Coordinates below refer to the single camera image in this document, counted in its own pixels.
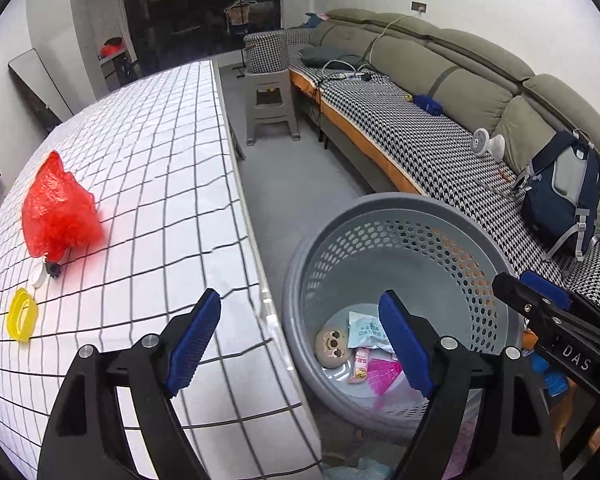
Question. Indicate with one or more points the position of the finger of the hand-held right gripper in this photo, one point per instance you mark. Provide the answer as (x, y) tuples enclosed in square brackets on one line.
[(545, 287), (517, 295)]

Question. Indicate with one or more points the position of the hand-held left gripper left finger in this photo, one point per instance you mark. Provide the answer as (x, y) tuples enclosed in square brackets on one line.
[(192, 340)]

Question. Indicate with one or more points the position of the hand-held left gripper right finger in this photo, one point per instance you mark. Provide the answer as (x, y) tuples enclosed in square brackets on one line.
[(405, 345)]

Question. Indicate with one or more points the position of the pink plastic mesh basket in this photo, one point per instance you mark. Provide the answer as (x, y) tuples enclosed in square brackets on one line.
[(385, 380)]

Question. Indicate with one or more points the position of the white blue wipes packet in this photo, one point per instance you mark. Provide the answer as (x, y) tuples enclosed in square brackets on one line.
[(367, 330)]

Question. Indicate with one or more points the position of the pink snack packet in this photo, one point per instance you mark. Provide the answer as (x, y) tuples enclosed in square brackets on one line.
[(361, 367)]

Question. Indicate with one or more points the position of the round beige plush toy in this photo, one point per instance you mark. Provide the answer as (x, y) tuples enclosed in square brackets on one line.
[(332, 347)]

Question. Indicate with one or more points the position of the grey perforated plastic basket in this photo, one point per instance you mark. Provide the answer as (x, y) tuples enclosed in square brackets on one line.
[(430, 245)]

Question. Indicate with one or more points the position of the blue fabric item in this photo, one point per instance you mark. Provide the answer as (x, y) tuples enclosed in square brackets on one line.
[(552, 375)]

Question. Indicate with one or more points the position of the navy grey backpack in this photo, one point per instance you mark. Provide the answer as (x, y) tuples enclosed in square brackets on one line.
[(555, 200)]

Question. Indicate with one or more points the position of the pink patterned cloth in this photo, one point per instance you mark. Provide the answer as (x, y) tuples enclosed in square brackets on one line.
[(462, 440)]

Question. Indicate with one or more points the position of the silver metal rod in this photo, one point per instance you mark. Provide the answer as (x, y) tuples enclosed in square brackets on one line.
[(497, 185)]

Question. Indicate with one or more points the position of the light blue cloth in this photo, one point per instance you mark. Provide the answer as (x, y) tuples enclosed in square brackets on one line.
[(355, 470)]

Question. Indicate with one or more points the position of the small black item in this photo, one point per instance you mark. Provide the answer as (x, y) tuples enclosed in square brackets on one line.
[(54, 269)]

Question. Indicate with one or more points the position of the small white fan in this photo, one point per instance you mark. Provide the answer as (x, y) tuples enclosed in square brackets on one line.
[(482, 141)]

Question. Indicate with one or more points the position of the white bottle cap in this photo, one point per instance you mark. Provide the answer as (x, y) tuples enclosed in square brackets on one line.
[(38, 277)]

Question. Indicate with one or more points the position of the bed with white checkered sheet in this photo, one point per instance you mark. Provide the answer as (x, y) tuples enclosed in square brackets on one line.
[(155, 160)]

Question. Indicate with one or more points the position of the red plastic bag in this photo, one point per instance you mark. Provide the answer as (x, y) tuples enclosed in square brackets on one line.
[(55, 210)]

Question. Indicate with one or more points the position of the green grey sofa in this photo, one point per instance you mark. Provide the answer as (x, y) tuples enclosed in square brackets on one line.
[(405, 125)]

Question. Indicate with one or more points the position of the blue folded cloth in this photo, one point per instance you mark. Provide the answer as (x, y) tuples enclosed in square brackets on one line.
[(427, 103)]

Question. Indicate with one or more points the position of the grey plastic stool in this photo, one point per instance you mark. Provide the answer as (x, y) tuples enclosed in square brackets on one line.
[(270, 110)]

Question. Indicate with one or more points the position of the small desk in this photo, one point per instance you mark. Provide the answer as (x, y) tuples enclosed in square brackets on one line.
[(115, 67)]

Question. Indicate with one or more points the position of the houndstooth cushion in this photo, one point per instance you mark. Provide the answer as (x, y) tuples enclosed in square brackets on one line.
[(266, 52)]

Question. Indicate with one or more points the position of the leaning standing mirror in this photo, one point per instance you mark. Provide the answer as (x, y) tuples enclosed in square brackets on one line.
[(37, 85)]

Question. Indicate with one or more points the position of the dark grey pillow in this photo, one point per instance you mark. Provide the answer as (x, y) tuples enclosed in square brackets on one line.
[(322, 55)]

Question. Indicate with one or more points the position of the red item on desk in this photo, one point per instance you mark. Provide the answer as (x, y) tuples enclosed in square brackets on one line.
[(111, 47)]

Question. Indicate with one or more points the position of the clothes stand with hanger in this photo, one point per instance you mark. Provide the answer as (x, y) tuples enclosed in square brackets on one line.
[(239, 14)]

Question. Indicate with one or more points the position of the wall outlet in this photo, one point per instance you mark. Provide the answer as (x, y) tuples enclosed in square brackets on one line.
[(419, 7)]

